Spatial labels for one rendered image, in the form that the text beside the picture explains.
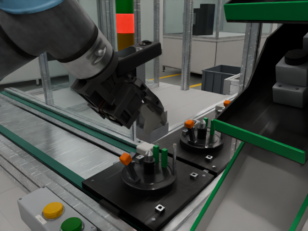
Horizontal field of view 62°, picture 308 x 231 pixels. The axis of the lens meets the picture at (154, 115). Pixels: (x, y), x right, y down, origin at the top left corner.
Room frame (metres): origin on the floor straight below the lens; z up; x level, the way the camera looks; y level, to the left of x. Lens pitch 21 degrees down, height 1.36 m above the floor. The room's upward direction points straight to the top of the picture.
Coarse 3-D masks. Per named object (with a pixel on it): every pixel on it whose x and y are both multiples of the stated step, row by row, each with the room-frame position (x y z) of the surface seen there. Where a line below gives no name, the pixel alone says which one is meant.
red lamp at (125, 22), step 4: (116, 16) 0.75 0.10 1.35; (120, 16) 0.74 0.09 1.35; (124, 16) 0.73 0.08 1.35; (128, 16) 0.74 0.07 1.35; (132, 16) 0.75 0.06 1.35; (116, 20) 0.75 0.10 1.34; (120, 20) 0.74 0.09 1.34; (124, 20) 0.73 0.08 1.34; (128, 20) 0.74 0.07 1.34; (132, 20) 0.75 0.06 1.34; (116, 24) 0.75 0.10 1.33; (120, 24) 0.74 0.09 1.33; (124, 24) 0.73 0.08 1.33; (128, 24) 0.74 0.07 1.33; (132, 24) 0.75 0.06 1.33; (116, 28) 0.75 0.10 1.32; (120, 28) 0.74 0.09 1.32; (124, 28) 0.73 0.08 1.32; (128, 28) 0.74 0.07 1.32; (132, 28) 0.75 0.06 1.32; (120, 32) 0.74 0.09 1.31; (124, 32) 0.73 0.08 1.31; (128, 32) 0.74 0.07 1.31; (132, 32) 0.75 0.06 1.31
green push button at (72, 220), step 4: (68, 220) 0.40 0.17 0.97; (72, 220) 0.40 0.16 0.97; (76, 220) 0.40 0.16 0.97; (80, 220) 0.40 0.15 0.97; (64, 224) 0.39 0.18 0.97; (68, 224) 0.39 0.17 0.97; (72, 224) 0.39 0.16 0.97; (76, 224) 0.39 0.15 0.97; (80, 224) 0.39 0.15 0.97; (64, 228) 0.38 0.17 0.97; (68, 228) 0.38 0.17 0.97; (72, 228) 0.38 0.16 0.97; (76, 228) 0.38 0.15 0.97; (80, 228) 0.39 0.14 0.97
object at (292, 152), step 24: (288, 24) 0.47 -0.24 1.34; (264, 48) 0.43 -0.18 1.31; (288, 48) 0.48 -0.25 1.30; (264, 72) 0.44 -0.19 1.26; (240, 96) 0.39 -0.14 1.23; (264, 96) 0.40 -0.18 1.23; (216, 120) 0.35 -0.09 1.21; (240, 120) 0.37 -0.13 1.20; (264, 120) 0.35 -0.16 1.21; (288, 120) 0.34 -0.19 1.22; (264, 144) 0.30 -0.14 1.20; (288, 144) 0.30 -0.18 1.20
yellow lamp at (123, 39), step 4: (120, 36) 0.74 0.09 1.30; (124, 36) 0.73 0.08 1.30; (128, 36) 0.74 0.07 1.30; (132, 36) 0.74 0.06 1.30; (120, 40) 0.74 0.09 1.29; (124, 40) 0.73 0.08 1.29; (128, 40) 0.74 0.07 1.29; (132, 40) 0.74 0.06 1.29; (120, 44) 0.74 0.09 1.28; (124, 44) 0.73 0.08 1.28; (128, 44) 0.74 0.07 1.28; (132, 44) 0.74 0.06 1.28; (120, 48) 0.74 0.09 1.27; (124, 48) 0.73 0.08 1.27
